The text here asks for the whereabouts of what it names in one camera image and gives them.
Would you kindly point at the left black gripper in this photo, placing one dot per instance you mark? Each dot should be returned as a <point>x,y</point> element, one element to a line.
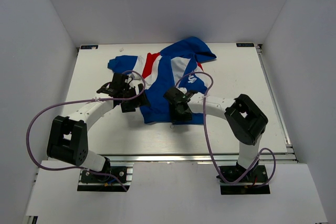
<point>142,100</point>

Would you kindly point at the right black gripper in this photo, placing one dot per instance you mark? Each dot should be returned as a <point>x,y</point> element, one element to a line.
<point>174,116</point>

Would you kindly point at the blue white red jacket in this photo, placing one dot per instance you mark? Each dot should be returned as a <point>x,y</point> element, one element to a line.
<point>179,63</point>

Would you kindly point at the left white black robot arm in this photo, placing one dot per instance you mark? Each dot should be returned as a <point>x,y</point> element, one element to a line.
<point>68,140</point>

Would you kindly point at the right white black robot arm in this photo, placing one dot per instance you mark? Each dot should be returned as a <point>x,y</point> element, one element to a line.
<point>245,118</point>

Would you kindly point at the left blue table sticker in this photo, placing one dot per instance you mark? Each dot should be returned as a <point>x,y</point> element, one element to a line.
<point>88,47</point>

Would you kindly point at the blue table sticker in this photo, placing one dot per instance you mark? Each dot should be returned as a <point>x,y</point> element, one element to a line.
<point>244,44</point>
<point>88,47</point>

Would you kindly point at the right blue table sticker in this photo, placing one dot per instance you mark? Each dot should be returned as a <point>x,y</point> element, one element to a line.
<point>244,44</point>

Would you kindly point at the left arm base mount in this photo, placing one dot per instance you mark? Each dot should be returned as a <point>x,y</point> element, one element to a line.
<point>89,182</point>

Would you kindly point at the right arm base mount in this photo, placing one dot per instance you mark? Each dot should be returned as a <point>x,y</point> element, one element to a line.
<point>253,183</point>

